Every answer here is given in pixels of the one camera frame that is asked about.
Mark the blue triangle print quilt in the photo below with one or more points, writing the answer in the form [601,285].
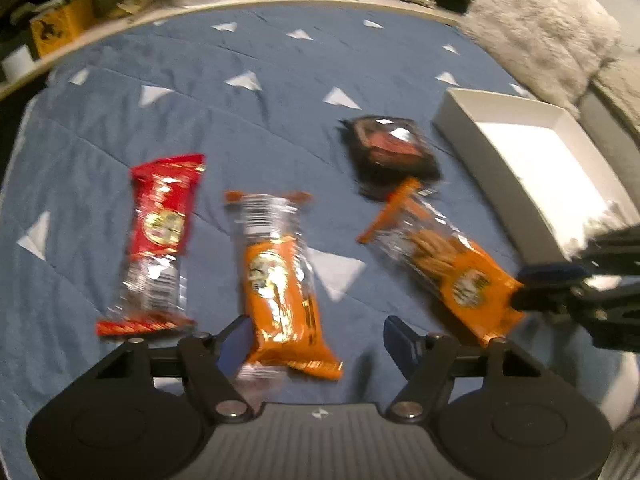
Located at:
[225,125]

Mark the orange cookie packet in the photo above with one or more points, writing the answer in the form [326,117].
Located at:
[275,280]

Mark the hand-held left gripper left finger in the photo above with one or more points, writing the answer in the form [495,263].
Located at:
[235,345]

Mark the seashell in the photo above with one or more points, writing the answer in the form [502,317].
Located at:
[132,6]

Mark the white cup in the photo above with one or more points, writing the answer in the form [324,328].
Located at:
[17,62]

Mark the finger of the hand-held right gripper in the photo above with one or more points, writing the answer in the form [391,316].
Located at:
[610,317]
[550,273]

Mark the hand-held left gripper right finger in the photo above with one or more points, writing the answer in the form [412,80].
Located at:
[400,342]

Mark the beige fluffy throw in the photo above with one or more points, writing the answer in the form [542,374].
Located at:
[622,90]

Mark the white shallow cardboard box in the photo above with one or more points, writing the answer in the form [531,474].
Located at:
[525,150]

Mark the orange biscuit stick packet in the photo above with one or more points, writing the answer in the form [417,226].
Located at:
[450,270]

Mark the fluffy white pillow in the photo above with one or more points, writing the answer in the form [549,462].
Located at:
[540,25]

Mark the grey cushion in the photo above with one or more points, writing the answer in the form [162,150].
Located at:
[610,125]

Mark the yellow box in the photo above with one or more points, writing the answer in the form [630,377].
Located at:
[62,27]

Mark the dark brownie packet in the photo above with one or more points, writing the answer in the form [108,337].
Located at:
[390,145]

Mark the red snack packet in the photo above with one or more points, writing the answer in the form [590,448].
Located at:
[155,220]

